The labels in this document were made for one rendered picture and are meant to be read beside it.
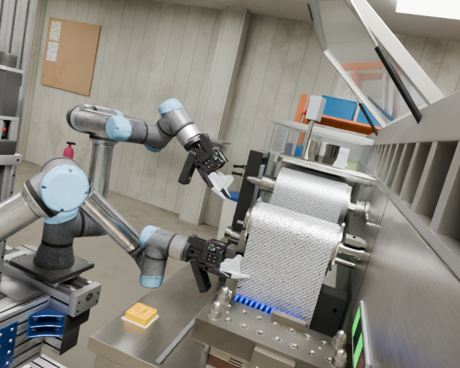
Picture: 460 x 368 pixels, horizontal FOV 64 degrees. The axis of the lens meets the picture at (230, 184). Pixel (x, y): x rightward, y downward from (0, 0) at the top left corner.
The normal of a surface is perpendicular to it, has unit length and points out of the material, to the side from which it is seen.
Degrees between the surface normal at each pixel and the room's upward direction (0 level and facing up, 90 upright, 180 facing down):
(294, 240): 90
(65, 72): 90
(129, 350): 0
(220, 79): 90
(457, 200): 90
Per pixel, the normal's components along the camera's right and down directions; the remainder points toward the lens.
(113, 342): 0.23, -0.96
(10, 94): 0.90, 0.28
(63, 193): 0.56, 0.18
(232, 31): -0.36, 0.08
